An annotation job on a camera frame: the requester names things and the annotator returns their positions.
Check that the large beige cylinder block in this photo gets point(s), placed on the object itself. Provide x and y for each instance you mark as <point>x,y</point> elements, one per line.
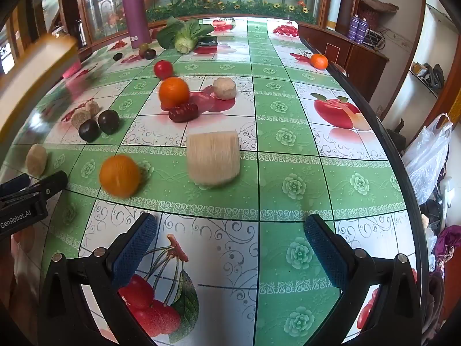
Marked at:
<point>213,158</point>

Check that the white rolled poster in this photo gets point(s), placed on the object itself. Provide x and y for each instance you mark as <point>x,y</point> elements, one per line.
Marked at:
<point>336,0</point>

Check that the black bag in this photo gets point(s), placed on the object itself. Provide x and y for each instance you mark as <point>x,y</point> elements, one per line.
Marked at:
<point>399,131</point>

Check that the brownish green plum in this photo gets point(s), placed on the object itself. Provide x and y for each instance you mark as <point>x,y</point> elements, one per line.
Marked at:
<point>144,47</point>

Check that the brown wicker basket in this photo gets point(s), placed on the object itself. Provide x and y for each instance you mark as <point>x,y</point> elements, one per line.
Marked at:
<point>374,10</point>

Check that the dark purple plum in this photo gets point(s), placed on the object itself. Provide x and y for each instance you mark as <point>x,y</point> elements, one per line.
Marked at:
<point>117,56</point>
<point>89,130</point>
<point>108,121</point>
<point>149,54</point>

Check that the purple thermos bottle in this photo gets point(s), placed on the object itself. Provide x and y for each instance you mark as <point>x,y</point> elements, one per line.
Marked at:
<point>135,14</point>

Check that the small mandarin orange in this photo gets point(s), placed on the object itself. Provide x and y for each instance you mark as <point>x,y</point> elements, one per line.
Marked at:
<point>319,61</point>

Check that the purple spray can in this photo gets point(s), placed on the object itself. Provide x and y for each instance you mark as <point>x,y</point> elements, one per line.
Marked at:
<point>362,30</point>
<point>354,28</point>

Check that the round beige cake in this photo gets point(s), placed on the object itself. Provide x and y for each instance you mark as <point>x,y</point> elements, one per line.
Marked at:
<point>36,159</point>
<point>224,88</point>

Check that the fruit print tablecloth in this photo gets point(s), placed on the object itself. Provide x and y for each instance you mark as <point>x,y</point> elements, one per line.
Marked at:
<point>288,187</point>

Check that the brown wooden sideboard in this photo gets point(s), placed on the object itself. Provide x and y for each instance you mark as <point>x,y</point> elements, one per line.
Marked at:
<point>356,65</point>

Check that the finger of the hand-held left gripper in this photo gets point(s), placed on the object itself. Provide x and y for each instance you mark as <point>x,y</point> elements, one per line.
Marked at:
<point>14,185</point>
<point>50,183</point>

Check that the red jujube date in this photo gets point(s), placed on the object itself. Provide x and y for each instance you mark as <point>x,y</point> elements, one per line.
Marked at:
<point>183,112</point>

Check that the white plastic bag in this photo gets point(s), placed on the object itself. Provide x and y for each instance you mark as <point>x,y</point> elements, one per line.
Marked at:
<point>428,158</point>

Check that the red tomato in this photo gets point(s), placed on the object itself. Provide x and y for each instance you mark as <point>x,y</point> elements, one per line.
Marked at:
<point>164,69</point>

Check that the green bok choy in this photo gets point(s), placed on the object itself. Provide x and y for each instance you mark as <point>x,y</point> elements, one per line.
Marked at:
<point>183,36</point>

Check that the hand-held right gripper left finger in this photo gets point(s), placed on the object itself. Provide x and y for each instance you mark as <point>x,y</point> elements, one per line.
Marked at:
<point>135,248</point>

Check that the cluttered wall shelf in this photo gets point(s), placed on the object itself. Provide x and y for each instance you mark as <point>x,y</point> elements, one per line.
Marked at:
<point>428,74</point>

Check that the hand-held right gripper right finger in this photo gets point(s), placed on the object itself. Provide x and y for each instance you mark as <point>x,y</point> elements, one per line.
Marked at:
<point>324,248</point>

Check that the pink woven basket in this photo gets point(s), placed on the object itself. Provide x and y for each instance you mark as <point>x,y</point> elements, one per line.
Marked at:
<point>72,69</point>

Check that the purple cloth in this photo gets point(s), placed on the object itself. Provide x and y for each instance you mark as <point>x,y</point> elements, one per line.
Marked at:
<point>446,245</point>

